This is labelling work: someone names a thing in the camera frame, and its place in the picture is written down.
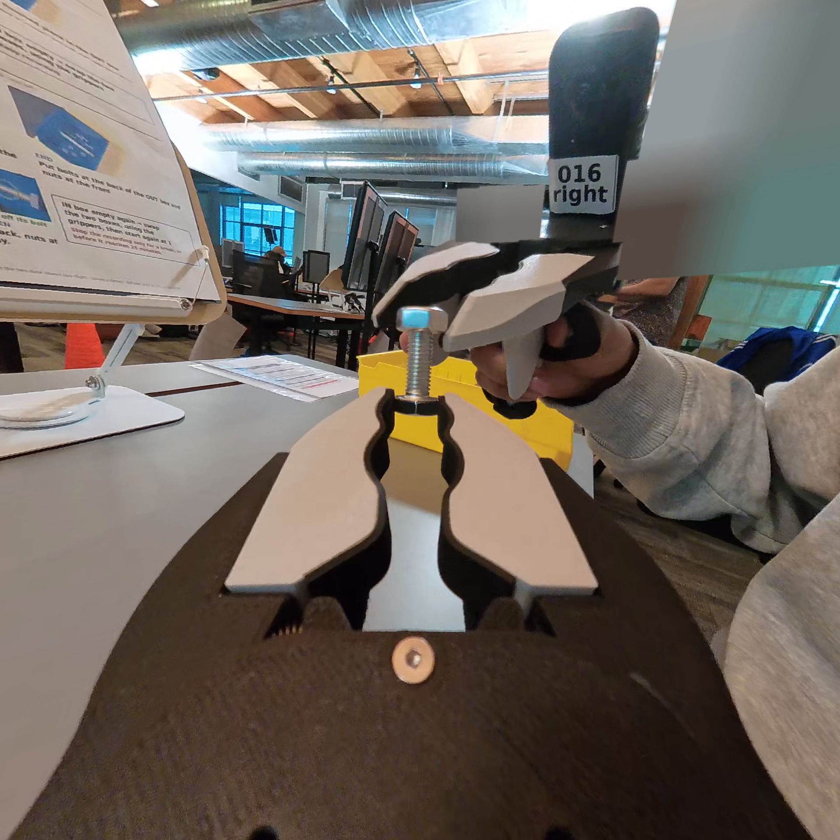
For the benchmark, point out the laminated paper sheet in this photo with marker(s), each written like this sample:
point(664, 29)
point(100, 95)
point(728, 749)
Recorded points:
point(275, 377)

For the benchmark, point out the yellow plastic bin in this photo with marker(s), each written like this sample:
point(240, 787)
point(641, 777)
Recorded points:
point(551, 433)

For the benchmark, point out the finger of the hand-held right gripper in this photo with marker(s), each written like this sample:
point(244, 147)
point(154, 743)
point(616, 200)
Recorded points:
point(426, 266)
point(518, 302)

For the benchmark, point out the black office chair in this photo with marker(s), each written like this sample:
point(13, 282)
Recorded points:
point(253, 275)

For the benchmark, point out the grey desk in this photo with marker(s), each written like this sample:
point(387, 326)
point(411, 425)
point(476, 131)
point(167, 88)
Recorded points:
point(131, 499)

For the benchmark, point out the orange traffic cone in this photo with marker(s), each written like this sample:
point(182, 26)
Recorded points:
point(84, 348)

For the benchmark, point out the blue jacket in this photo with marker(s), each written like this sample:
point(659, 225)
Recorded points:
point(787, 354)

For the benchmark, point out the large black monitor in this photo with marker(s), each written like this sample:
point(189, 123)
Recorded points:
point(397, 253)
point(361, 243)

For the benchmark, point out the wooden document stand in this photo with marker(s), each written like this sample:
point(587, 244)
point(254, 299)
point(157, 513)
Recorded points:
point(131, 417)

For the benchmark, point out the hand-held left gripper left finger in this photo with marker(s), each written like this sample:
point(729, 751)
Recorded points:
point(315, 505)

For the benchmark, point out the small black monitor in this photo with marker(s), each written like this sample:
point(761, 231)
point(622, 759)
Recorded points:
point(316, 266)

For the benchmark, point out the person's grey sweatshirt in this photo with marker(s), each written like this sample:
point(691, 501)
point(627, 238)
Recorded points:
point(787, 656)

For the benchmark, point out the large silver ventilation duct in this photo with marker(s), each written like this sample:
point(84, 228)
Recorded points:
point(295, 26)

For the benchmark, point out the person's right hand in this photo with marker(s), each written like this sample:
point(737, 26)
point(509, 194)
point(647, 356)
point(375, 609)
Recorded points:
point(571, 380)

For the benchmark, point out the long wooden office desk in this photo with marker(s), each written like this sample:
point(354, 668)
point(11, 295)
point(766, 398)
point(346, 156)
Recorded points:
point(295, 303)

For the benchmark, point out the person's right forearm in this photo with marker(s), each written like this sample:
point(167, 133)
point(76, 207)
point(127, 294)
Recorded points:
point(689, 446)

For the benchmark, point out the steel hex bolt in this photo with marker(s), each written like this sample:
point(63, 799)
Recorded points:
point(420, 367)

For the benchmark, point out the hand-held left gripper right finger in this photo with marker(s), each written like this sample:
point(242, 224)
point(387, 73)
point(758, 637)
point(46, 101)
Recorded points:
point(512, 505)

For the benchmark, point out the printed instruction sheet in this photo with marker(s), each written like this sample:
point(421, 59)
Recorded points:
point(98, 164)

